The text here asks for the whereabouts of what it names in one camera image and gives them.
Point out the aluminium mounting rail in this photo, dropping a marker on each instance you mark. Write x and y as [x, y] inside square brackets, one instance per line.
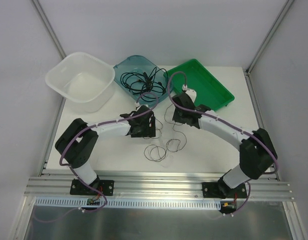
[156, 185]

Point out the teal translucent plastic tray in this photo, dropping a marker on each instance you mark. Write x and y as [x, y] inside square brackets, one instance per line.
[142, 80]

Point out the aluminium frame post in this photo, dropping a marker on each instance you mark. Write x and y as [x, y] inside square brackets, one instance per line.
[270, 34]
[47, 25]

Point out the right aluminium frame post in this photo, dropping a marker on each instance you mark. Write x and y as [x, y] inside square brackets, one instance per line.
[270, 34]

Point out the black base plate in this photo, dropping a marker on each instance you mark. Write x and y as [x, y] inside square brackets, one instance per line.
[106, 187]
[211, 190]

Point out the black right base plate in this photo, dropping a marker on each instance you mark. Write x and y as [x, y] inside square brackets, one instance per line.
[211, 190]

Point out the white slotted cable duct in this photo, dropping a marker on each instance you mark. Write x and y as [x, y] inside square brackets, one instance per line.
[129, 203]

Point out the white plastic tub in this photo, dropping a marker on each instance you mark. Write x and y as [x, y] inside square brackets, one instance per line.
[86, 81]

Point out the green plastic tray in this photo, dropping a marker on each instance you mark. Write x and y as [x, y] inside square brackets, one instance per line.
[210, 91]

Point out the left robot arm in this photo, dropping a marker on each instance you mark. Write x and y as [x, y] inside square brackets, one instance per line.
[77, 142]

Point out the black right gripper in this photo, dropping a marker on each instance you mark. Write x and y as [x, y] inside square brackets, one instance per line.
[180, 115]

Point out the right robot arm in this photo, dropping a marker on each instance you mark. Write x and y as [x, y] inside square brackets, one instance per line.
[256, 150]

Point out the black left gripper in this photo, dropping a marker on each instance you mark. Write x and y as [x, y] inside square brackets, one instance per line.
[148, 125]

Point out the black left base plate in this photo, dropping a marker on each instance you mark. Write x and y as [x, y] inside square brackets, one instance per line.
[106, 187]

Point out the left aluminium frame post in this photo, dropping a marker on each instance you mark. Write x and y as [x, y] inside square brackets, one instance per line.
[47, 25]

